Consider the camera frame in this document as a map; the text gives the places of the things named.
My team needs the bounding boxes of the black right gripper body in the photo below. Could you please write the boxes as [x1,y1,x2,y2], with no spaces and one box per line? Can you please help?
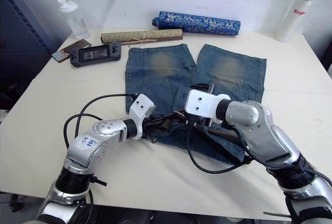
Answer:
[185,82,216,132]

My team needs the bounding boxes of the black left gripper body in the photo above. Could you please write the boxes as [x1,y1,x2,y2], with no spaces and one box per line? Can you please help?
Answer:
[142,114,173,143]

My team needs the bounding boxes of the dark brown braided belt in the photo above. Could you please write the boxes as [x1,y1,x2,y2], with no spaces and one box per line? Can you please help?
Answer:
[149,109,246,147]

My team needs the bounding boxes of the blue denim shorts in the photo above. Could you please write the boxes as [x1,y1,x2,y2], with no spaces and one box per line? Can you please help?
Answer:
[124,43,268,164]

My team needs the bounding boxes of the blue brocade scroll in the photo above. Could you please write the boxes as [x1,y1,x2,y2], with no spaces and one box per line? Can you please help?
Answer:
[151,10,241,37]

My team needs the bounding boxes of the dark handheld game console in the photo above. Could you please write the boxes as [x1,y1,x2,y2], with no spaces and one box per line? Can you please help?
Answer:
[68,41,122,68]

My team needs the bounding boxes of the white thermos bottle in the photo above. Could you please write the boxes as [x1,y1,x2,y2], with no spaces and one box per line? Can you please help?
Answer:
[274,0,319,44]

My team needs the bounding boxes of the brown flat box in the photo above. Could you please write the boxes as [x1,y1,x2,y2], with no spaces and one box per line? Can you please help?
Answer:
[51,39,92,63]

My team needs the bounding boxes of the clear bottle with white lid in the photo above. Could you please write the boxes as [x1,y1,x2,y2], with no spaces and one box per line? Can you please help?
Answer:
[57,0,91,40]

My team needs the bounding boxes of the thin dark metal rod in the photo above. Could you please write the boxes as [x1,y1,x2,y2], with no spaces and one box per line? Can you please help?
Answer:
[263,210,291,218]

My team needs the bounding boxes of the black caster wheel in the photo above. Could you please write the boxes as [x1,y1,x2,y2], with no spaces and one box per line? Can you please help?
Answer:
[7,195,26,213]

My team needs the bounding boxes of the dark grey metal cabinet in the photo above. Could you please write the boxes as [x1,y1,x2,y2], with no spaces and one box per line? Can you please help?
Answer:
[0,0,65,110]

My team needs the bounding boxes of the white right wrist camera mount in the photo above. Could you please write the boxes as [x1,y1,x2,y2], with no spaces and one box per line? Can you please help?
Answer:
[184,89,231,121]

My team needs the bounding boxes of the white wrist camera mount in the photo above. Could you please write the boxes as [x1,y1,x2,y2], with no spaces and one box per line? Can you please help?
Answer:
[184,89,231,121]
[128,93,157,141]

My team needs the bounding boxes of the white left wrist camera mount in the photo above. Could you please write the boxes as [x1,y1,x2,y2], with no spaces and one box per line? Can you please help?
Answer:
[128,93,157,141]

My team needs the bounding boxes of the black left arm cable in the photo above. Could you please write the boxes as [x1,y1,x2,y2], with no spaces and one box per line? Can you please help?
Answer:
[64,93,138,148]

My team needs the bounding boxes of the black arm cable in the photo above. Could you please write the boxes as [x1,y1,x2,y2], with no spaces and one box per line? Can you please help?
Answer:
[186,124,254,175]
[64,93,138,148]

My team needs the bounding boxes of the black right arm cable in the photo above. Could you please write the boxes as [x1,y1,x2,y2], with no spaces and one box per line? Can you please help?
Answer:
[186,124,254,175]

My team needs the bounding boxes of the beige scroll tied with string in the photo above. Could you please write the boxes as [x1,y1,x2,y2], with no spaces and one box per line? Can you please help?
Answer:
[100,29,184,46]

